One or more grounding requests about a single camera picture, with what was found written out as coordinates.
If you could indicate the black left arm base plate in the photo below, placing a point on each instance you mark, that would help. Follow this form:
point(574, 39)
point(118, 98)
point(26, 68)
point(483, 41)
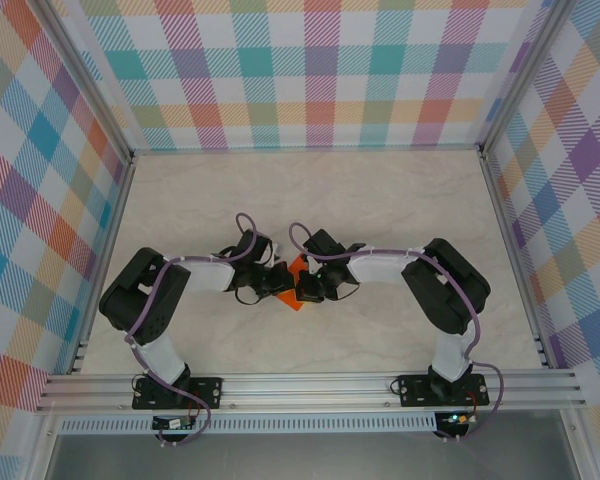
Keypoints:
point(207, 390)

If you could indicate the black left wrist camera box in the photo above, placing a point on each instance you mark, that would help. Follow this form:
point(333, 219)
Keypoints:
point(255, 246)

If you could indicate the aluminium side rail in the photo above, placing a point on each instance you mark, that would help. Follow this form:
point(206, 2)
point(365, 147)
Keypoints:
point(507, 232)
point(111, 235)

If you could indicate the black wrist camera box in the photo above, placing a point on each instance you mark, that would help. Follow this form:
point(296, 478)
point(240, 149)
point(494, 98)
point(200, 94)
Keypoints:
point(325, 242)
point(255, 246)

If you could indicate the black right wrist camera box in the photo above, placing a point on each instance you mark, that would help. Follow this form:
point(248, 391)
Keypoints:
point(325, 242)

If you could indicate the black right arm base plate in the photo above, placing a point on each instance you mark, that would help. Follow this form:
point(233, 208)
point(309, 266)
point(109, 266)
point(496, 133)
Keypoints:
point(415, 390)

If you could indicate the grey metal panel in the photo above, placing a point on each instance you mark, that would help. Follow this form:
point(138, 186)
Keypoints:
point(305, 457)

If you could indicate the long aluminium mounting rail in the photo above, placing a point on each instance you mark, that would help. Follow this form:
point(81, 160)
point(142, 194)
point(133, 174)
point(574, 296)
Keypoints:
point(305, 392)

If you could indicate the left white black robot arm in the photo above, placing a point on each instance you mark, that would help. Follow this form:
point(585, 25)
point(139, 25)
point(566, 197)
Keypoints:
point(207, 277)

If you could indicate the aluminium frame leg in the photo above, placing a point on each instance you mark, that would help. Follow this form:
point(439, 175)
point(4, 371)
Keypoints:
point(582, 450)
point(39, 450)

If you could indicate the small circuit board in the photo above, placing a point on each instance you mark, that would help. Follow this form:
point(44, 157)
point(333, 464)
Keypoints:
point(172, 423)
point(457, 419)

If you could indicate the left small circuit board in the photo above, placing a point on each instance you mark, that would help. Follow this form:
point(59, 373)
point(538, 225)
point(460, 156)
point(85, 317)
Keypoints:
point(172, 423)

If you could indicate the aluminium frame post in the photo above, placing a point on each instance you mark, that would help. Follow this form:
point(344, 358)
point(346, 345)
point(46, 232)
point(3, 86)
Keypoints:
point(522, 80)
point(87, 82)

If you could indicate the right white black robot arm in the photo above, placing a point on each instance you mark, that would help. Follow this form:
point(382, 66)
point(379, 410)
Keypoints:
point(380, 267)

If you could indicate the right small circuit board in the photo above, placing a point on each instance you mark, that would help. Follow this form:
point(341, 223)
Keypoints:
point(457, 419)

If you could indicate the white left plastic mount bracket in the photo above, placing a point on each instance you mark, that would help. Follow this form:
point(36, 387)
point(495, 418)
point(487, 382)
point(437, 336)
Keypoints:
point(277, 250)

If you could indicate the orange square paper sheet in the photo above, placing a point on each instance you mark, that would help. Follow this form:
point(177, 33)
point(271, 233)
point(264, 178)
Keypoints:
point(292, 301)

